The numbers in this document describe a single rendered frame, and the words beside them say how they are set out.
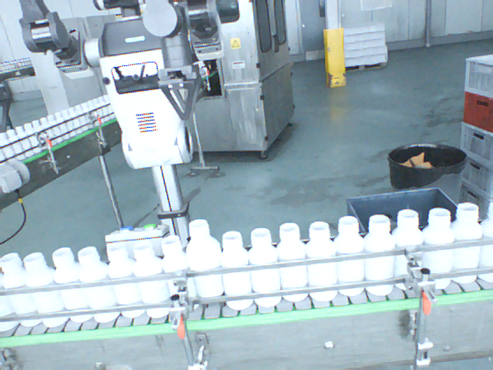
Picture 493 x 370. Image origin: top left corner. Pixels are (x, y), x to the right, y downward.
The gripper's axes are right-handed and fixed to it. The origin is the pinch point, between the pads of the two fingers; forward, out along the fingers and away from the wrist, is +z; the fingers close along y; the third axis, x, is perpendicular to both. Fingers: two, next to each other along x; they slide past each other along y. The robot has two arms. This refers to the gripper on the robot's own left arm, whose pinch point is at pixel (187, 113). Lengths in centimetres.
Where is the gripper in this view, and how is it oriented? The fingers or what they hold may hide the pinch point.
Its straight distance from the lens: 81.5
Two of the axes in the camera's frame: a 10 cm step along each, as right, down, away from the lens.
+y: 0.2, -3.2, 9.5
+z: 1.2, 9.4, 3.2
